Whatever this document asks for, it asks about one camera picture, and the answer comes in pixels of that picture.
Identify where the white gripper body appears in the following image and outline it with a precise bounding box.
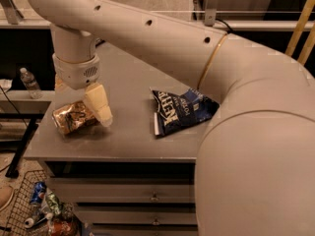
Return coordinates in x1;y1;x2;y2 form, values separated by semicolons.
52;54;100;89

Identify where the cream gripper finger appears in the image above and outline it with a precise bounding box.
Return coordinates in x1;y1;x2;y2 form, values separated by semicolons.
54;75;74;97
83;83;113;127

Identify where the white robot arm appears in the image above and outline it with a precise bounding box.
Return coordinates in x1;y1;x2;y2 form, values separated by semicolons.
29;0;315;236

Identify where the blue pepsi can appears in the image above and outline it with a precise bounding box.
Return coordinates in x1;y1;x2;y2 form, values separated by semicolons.
30;181;46;206

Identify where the green crushed can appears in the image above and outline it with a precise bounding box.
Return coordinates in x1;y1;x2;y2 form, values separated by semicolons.
46;192;62;216

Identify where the red soda can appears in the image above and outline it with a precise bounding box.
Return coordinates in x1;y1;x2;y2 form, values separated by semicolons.
48;220;77;236

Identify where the white can in basket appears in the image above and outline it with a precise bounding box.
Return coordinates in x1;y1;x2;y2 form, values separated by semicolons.
24;213;53;229

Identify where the clear plastic water bottle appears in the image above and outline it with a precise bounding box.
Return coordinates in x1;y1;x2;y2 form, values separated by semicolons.
20;68;42;99

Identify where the grey side bench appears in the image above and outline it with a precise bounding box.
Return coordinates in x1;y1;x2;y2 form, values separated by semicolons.
0;90;54;178

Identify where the blue kettle chips bag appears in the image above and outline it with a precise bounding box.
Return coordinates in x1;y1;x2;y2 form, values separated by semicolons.
152;88;220;137

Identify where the grey drawer cabinet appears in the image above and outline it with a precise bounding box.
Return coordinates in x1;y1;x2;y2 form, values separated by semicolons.
26;43;206;236

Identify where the wire basket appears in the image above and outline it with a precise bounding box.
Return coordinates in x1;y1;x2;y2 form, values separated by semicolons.
0;170;46;236

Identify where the black power cable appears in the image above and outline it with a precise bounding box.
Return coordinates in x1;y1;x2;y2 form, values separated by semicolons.
215;18;235;35

